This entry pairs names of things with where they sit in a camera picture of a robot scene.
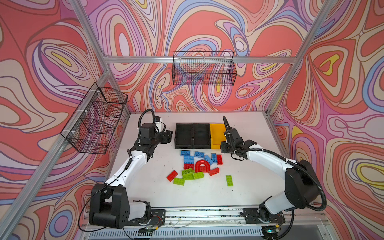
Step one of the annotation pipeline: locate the red lego brick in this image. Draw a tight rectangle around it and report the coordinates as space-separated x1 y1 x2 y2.
217 155 223 166
184 164 195 170
167 170 178 182
209 168 220 177

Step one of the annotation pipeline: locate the red arch lego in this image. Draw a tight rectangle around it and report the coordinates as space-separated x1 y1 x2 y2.
195 160 211 173

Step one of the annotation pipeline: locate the lone green lego brick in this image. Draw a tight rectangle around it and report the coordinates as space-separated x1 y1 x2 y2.
226 175 234 187

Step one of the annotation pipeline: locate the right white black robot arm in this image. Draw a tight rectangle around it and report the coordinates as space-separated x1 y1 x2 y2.
221 117 327 223

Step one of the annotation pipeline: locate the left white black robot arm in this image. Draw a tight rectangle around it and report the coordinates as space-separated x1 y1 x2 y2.
89 109 173 229

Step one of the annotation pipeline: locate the left black bin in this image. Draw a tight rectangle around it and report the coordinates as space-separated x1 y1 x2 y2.
175 124 193 149

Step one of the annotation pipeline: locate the black bin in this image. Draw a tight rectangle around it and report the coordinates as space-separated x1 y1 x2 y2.
193 124 211 149
175 124 193 149

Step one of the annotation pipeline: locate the yellow plastic bin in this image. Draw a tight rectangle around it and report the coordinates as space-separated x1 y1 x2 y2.
210 124 226 150

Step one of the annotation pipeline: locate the blue lego brick right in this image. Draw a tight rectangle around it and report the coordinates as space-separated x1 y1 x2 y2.
211 153 217 163

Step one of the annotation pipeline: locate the blue lego brick top left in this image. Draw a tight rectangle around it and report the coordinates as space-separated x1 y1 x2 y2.
181 151 191 156

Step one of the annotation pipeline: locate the blue lego brick diagonal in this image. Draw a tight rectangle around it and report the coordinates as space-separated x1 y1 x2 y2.
204 155 214 166

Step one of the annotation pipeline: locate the blue lego brick stacked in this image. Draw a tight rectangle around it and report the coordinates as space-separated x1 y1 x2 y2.
184 156 195 165

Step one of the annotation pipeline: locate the middle black bin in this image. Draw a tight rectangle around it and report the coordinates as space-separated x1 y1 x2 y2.
193 124 211 149

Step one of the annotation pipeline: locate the blue lego brick middle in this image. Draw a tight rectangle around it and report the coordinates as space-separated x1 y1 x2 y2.
194 151 205 159

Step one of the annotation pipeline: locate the green lego brick top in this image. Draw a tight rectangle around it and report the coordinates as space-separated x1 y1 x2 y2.
182 168 195 181

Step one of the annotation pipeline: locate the green lego brick left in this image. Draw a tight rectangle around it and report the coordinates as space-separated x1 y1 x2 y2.
173 178 185 186

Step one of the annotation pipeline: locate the green lego brick right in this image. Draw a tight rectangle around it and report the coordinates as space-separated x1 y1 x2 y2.
193 172 204 180

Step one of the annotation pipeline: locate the back wire basket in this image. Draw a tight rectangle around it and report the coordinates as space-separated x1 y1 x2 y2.
172 51 238 86

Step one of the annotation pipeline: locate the wire basket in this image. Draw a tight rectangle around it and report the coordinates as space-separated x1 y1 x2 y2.
61 83 128 155
172 51 238 86

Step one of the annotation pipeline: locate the left wire basket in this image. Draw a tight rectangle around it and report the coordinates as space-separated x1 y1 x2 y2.
61 83 128 155

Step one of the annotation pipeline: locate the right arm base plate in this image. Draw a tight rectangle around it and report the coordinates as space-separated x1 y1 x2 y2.
240 208 286 225

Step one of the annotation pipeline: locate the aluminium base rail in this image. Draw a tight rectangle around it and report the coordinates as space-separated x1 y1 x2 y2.
78 204 335 240

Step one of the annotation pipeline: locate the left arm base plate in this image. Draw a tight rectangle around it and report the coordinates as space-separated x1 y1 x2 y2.
126 209 166 227

